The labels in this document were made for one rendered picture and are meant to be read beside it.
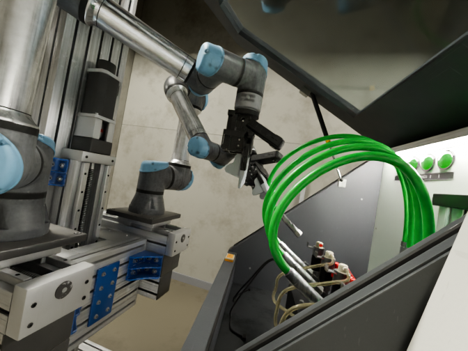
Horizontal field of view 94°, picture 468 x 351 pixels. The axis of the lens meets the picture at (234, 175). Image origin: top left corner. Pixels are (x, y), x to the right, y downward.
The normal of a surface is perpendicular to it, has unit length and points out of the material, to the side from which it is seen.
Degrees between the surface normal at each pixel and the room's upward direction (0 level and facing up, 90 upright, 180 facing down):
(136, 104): 90
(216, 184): 90
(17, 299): 90
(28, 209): 72
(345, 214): 90
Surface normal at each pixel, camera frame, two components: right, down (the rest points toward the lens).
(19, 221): 0.86, -0.17
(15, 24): 0.67, 0.11
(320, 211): -0.11, -0.04
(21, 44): 0.87, 0.15
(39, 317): 0.95, 0.15
